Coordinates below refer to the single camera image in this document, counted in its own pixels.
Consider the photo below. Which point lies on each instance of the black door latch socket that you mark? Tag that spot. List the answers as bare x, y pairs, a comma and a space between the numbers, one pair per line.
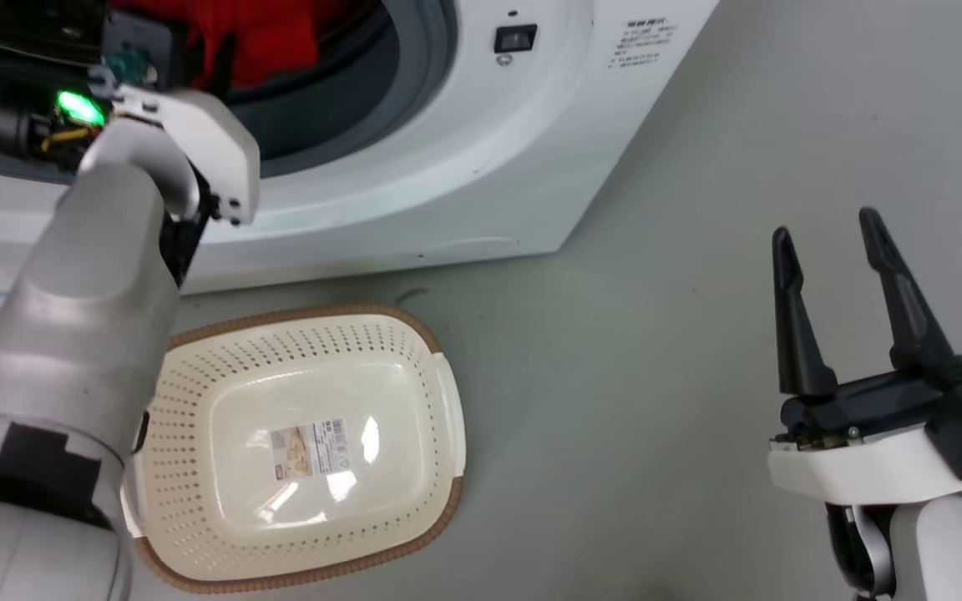
515, 38

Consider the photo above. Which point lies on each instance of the printed warning label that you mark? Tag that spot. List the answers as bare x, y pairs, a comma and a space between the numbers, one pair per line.
645, 43

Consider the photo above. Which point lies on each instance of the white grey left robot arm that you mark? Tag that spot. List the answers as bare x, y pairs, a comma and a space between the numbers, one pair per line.
88, 275

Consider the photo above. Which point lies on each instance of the red garment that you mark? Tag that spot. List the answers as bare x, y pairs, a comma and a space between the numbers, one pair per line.
268, 37

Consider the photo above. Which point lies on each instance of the white front-load washing machine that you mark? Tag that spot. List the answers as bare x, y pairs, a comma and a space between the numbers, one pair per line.
464, 159

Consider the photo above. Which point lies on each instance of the paper sticker in basket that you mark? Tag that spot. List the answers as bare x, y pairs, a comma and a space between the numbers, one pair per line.
310, 447

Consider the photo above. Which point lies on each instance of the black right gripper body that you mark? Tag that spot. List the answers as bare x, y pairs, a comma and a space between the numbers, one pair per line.
873, 405

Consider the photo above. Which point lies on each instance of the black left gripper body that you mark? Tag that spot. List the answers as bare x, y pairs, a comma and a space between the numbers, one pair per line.
34, 129

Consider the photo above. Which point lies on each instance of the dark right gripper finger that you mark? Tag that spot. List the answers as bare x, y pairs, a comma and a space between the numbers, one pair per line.
907, 309
797, 325

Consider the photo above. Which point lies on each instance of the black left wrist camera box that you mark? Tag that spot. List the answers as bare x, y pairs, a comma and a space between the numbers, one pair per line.
143, 42

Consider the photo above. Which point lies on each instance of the cream perforated laundry basket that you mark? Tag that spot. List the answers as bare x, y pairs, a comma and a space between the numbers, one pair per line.
297, 451

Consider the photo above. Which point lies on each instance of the grey rubber door gasket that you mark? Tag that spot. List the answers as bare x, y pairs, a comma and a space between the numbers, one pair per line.
422, 67

